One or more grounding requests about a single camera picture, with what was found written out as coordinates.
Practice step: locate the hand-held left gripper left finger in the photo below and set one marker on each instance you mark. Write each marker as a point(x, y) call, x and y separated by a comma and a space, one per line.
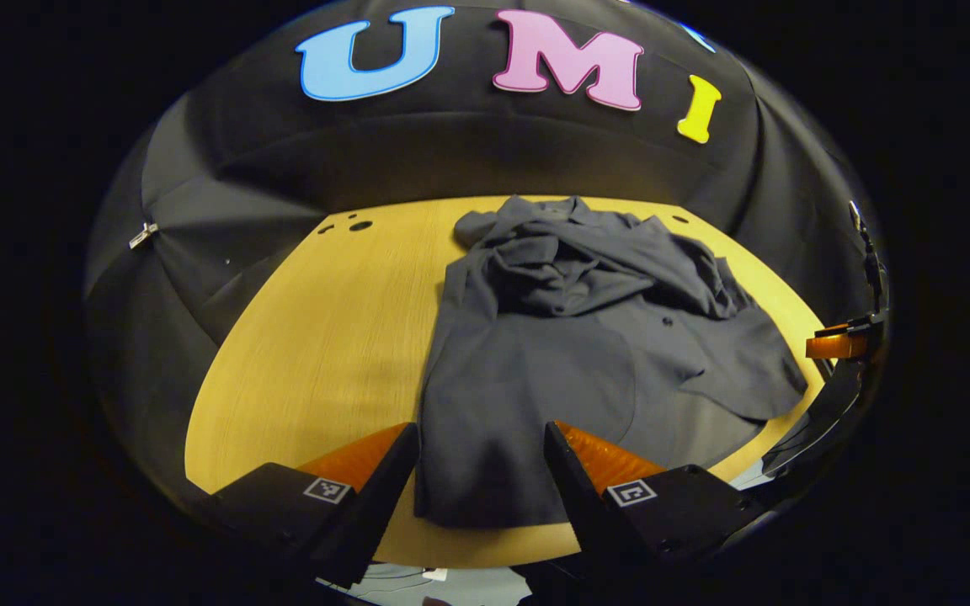
point(375, 513)

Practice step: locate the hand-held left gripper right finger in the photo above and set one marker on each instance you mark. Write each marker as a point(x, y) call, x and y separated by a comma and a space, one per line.
point(586, 505)

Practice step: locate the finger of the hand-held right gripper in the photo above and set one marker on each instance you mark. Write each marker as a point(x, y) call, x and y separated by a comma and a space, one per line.
point(834, 345)

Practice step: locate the dark grey shirt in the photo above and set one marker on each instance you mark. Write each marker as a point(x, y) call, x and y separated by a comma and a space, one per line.
point(535, 379)

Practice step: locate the silver metal clip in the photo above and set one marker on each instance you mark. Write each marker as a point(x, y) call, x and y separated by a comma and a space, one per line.
point(143, 236)

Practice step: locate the black backdrop cloth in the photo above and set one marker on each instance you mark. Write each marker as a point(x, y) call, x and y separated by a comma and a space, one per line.
point(468, 151)

